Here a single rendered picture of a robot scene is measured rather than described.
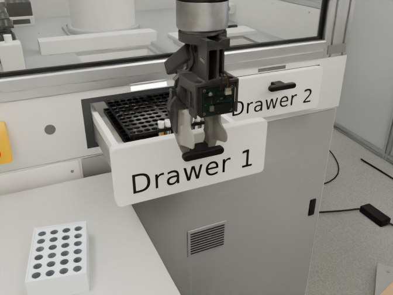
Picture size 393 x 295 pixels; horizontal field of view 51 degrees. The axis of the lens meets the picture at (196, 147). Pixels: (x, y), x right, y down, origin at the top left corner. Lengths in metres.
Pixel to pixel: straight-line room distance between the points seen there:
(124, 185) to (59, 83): 0.27
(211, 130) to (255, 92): 0.34
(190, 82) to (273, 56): 0.48
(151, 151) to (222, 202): 0.49
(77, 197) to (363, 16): 2.30
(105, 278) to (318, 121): 0.76
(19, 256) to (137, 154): 0.26
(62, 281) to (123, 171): 0.19
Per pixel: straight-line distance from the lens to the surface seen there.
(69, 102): 0.88
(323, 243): 1.98
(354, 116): 2.95
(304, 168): 1.25
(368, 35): 2.81
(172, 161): 0.71
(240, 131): 0.75
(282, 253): 1.41
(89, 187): 0.89
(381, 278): 1.85
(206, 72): 0.59
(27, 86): 0.86
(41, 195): 0.90
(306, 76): 1.10
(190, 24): 0.59
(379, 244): 2.06
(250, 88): 1.01
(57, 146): 0.91
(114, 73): 0.88
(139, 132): 0.79
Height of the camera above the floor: 1.23
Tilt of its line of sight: 27 degrees down
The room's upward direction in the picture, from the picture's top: straight up
